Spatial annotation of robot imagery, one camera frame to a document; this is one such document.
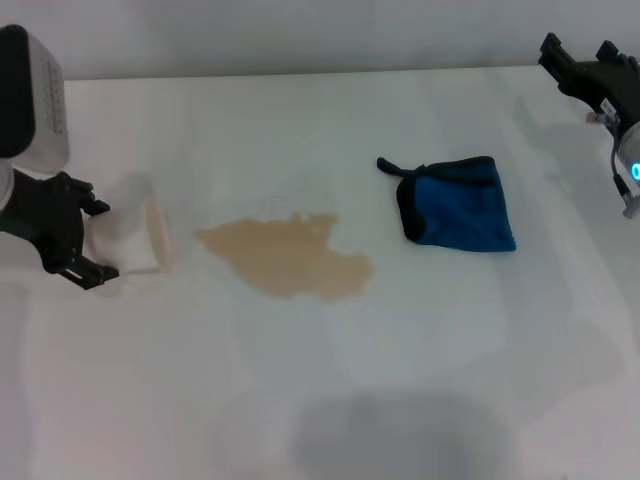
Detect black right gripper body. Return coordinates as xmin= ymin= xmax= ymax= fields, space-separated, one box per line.
xmin=569 ymin=53 xmax=640 ymax=134

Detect white paper cup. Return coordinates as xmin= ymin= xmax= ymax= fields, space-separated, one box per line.
xmin=83 ymin=172 xmax=174 ymax=277

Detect blue rag with black trim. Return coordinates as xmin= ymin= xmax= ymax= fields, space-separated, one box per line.
xmin=376 ymin=155 xmax=518 ymax=253

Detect brown liquid spill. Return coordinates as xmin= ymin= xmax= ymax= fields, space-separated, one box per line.
xmin=193 ymin=212 xmax=376 ymax=303

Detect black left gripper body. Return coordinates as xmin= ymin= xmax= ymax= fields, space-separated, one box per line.
xmin=0 ymin=169 xmax=87 ymax=274

